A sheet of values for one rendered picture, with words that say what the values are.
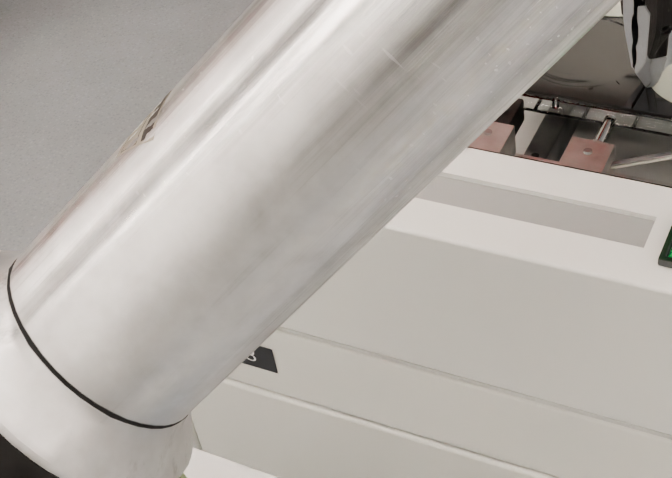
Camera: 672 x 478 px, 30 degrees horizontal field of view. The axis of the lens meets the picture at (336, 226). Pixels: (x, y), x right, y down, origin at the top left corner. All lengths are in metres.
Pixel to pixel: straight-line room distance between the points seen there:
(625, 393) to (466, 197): 0.17
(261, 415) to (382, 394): 0.15
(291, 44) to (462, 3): 0.05
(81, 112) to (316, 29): 2.31
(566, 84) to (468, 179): 0.20
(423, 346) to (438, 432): 0.10
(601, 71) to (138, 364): 0.69
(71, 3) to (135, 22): 0.20
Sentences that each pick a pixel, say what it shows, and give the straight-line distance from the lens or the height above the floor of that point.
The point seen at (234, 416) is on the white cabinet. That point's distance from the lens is 1.12.
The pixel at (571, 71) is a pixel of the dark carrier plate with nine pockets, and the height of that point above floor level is 0.90.
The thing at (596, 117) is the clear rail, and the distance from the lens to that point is 1.01.
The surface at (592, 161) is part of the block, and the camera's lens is 0.96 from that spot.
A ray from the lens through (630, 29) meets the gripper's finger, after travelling 1.02.
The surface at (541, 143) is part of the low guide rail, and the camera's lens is 1.06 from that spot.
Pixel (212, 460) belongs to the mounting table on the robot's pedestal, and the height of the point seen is 0.82.
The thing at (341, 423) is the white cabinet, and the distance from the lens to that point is 1.04.
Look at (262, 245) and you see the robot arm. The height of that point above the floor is 1.26.
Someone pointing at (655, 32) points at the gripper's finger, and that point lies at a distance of 0.96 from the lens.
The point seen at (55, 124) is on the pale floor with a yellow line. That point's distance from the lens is 2.68.
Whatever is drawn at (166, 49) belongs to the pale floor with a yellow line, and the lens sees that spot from 2.80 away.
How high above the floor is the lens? 1.53
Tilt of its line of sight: 43 degrees down
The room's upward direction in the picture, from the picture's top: 10 degrees counter-clockwise
